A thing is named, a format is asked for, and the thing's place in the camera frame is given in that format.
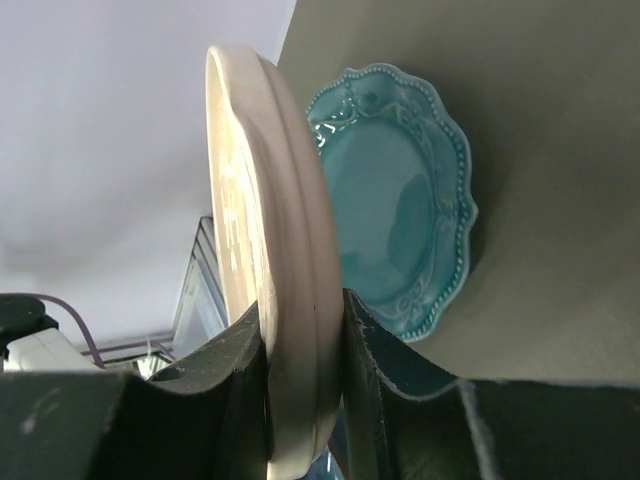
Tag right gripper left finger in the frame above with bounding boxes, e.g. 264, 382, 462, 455
1, 307, 268, 479

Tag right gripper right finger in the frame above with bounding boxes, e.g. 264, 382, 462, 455
343, 291, 639, 479

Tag teal scalloped ceramic plate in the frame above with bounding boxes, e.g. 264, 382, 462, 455
306, 63, 478, 342

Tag cream white ceramic plate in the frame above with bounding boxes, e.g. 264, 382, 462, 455
205, 45, 344, 479

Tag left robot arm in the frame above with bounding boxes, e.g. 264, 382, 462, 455
1, 293, 105, 372

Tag aluminium front frame rail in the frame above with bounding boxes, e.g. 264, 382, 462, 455
99, 217, 229, 378

